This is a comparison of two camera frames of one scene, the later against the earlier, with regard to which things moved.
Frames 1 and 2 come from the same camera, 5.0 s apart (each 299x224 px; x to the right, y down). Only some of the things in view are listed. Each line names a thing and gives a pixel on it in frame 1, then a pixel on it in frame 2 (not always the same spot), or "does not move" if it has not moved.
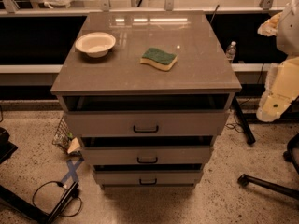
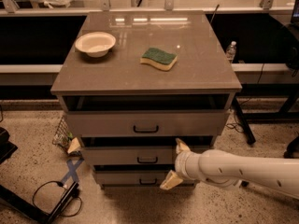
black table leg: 244,121 does not move
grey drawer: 118,156 does not move
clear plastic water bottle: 231,50 does not move
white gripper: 290,33 -> 181,164
